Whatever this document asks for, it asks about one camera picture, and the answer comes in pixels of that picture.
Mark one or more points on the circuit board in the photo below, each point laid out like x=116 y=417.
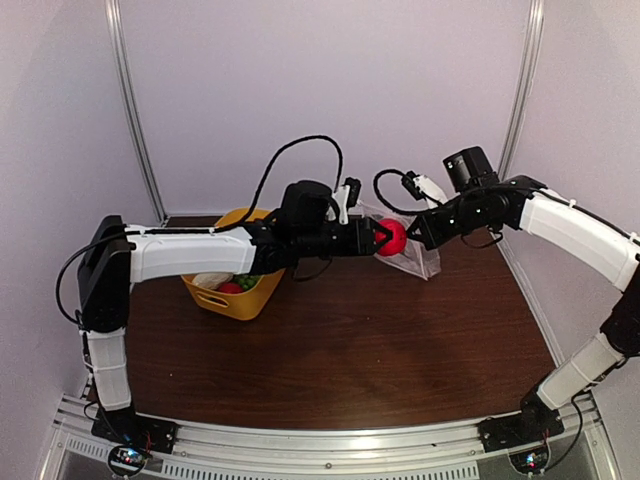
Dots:
x=530 y=462
x=125 y=460

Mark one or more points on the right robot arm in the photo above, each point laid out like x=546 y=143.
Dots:
x=608 y=250

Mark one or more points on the left aluminium frame post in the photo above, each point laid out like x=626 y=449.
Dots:
x=133 y=120

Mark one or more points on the aluminium frame post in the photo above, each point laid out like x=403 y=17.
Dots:
x=533 y=36
x=133 y=120

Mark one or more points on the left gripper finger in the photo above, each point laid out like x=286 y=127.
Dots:
x=376 y=229
x=384 y=246

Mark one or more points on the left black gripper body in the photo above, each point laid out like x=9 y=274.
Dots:
x=314 y=241

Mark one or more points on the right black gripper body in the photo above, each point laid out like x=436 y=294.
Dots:
x=468 y=216

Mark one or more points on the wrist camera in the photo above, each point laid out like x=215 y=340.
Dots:
x=422 y=188
x=342 y=200

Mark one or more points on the right circuit board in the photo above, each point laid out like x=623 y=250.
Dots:
x=530 y=462

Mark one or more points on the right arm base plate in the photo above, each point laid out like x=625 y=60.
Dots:
x=509 y=432

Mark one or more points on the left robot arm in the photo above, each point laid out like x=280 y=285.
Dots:
x=120 y=256

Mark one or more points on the clear zip top bag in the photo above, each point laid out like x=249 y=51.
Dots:
x=414 y=259

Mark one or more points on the red plush apple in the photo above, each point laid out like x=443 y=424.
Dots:
x=399 y=234

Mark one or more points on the small red plush fruit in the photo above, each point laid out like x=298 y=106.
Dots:
x=230 y=288

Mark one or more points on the front aluminium rail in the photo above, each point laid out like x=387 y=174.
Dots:
x=451 y=450

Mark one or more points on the left circuit board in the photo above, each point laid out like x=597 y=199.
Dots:
x=125 y=460

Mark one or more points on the right aluminium frame post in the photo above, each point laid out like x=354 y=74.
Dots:
x=533 y=36

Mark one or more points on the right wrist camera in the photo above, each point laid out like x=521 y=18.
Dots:
x=422 y=188

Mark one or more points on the green plush vegetable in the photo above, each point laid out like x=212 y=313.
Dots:
x=245 y=281

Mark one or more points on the yellow plastic basket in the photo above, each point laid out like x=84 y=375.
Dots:
x=242 y=307

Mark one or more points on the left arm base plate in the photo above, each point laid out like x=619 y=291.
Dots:
x=127 y=427

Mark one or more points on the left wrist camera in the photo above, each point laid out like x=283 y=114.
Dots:
x=342 y=200

